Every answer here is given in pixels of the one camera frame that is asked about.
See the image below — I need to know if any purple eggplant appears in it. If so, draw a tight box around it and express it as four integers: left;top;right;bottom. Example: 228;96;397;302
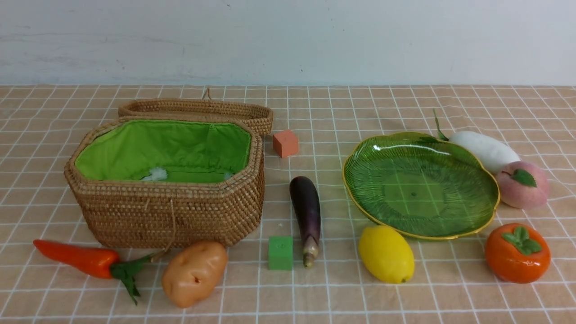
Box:
289;176;321;269

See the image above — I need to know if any yellow lemon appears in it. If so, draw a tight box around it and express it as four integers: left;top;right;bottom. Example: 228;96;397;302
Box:
358;225;415;284

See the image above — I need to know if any brown potato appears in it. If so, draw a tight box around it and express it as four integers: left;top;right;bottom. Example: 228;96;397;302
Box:
161;241;228;308

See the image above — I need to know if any white radish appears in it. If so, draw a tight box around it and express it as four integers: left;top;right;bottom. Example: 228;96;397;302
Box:
433;109;521;175

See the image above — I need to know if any orange red carrot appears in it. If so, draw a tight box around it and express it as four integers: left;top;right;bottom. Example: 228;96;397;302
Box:
33;239;154;305

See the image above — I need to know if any pink peach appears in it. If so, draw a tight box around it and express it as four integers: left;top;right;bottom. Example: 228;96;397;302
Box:
495;161;549;209

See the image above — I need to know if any orange persimmon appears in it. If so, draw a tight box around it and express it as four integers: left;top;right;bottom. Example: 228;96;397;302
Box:
484;223;551;284

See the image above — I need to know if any orange foam cube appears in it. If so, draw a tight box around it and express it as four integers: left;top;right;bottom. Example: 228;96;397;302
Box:
272;129;300;158

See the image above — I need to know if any woven wicker basket lid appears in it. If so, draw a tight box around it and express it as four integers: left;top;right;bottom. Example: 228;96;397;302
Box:
117;89;273;137

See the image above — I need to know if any green foam cube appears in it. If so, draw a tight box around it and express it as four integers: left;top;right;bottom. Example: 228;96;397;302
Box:
268;236;293;271

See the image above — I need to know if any woven wicker basket green lining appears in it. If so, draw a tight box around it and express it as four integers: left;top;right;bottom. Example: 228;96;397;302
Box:
64;116;266;249

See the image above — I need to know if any green glass leaf plate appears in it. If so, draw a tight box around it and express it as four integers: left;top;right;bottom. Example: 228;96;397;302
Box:
342;131;501;241

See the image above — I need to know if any checkered beige tablecloth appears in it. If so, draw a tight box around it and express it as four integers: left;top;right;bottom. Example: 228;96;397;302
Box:
0;85;575;324

